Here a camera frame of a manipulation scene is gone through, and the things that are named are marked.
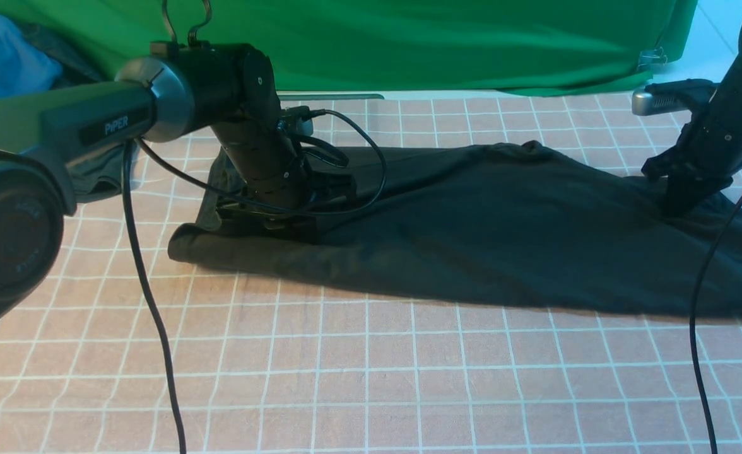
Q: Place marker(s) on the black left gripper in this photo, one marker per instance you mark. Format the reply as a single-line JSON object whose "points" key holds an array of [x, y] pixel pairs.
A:
{"points": [[285, 201]]}

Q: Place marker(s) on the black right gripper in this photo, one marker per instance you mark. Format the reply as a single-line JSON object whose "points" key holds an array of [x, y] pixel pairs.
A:
{"points": [[701, 163]]}

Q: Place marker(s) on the dark gray long-sleeved shirt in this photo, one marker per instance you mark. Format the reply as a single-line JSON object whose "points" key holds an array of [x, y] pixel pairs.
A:
{"points": [[497, 225]]}

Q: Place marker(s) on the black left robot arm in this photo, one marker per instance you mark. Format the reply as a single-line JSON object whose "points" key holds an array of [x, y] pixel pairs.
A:
{"points": [[160, 97]]}

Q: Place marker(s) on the clear binder clip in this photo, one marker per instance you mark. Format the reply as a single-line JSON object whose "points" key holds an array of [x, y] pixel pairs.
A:
{"points": [[651, 59]]}

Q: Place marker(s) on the green backdrop cloth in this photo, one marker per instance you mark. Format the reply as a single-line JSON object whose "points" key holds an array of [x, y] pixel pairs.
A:
{"points": [[525, 48]]}

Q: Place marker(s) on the dark crumpled garment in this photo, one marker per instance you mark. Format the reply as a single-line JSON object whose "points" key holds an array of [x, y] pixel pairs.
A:
{"points": [[95, 178]]}

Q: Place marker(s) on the pink grid tablecloth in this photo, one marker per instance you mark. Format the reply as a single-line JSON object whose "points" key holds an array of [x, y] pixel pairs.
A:
{"points": [[279, 367]]}

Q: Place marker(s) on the blue crumpled garment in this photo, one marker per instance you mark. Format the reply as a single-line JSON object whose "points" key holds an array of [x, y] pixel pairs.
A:
{"points": [[23, 68]]}

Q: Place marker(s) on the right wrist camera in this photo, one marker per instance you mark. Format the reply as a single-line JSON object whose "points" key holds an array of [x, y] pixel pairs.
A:
{"points": [[674, 96]]}

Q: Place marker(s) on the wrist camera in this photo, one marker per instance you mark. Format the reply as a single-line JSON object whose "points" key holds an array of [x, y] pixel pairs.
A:
{"points": [[296, 120], [674, 96]]}

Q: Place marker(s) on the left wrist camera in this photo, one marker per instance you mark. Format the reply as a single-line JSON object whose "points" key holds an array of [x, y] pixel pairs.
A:
{"points": [[296, 120]]}

